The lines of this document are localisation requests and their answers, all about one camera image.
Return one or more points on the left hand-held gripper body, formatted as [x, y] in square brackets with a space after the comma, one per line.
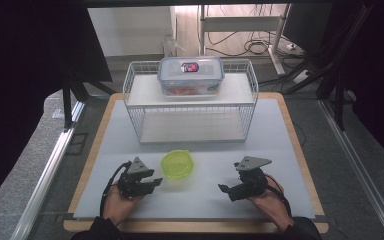
[131, 185]

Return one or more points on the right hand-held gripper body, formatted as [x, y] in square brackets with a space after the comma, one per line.
[253, 181]

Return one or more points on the clear plastic food container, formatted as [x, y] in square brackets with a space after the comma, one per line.
[190, 78]

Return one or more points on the person's left hand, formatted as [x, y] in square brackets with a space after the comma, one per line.
[115, 206]

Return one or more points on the person's right hand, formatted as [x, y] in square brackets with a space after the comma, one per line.
[275, 206]

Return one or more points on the clear container green lid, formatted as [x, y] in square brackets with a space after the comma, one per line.
[177, 165]

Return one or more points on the light grey table mat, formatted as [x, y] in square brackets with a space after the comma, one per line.
[193, 200]

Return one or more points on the wooden table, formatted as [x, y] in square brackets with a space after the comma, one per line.
[90, 160]

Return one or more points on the white power strip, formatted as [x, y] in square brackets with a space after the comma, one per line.
[302, 76]

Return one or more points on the black curtain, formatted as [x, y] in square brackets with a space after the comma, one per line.
[376, 66]
[20, 83]

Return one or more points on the dark monitor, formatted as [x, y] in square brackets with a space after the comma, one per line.
[305, 26]

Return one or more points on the silver aluminium floor rail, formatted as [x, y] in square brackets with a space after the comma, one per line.
[46, 173]
[360, 166]

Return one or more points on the black metal stand frame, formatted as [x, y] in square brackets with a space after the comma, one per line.
[67, 106]
[338, 100]

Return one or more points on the white metal desk frame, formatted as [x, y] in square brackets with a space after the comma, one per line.
[240, 23]

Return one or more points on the white wall panel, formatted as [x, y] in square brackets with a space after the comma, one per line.
[130, 30]

